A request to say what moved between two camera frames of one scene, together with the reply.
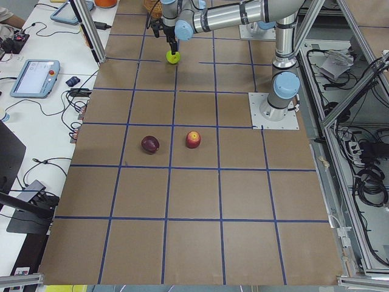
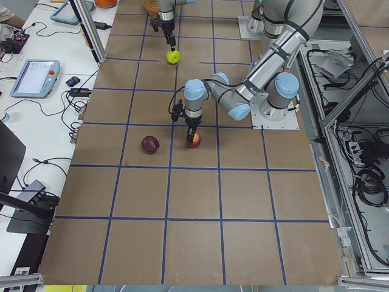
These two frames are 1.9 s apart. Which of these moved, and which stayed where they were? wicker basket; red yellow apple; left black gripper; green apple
Moved: left black gripper
Stayed: wicker basket; green apple; red yellow apple
